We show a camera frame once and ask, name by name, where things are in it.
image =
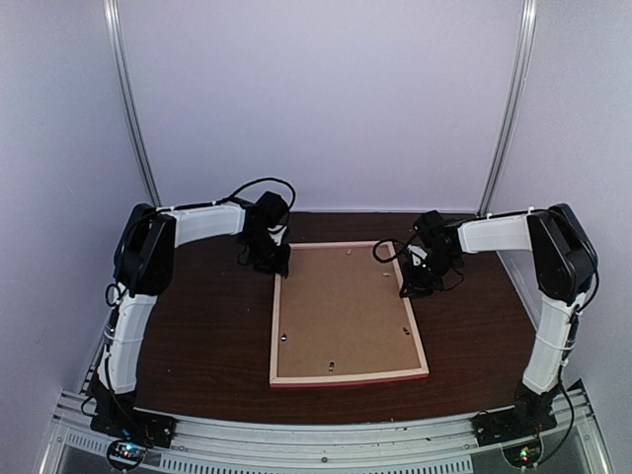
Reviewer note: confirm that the pink wooden picture frame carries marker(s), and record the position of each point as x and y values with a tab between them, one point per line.
345	380

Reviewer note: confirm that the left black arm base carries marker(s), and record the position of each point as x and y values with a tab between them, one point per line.
116	415

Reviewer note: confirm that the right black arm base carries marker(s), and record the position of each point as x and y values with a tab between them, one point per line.
530	415

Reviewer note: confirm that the left aluminium corner post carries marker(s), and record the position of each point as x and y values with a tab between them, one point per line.
115	33

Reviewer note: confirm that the right aluminium corner post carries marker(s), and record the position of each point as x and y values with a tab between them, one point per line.
521	62

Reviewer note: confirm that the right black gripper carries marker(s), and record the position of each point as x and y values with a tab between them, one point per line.
414	287

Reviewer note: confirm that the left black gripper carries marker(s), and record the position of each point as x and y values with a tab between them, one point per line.
279	266

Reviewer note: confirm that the brown backing board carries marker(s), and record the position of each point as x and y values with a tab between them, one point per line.
343	311

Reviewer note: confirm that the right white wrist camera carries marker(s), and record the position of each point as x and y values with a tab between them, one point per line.
417	254

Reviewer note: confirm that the front aluminium rail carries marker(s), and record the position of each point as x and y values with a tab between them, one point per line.
440	445

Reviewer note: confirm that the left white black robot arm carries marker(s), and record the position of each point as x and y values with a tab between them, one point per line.
145	257

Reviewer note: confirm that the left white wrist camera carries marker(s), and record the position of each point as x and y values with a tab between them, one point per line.
277	233

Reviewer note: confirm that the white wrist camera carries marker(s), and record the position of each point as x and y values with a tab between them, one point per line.
417	254
277	233

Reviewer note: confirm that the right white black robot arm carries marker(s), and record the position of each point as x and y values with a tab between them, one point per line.
565	264

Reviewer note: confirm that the aluminium corner post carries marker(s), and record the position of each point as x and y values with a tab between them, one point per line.
115	33
521	62

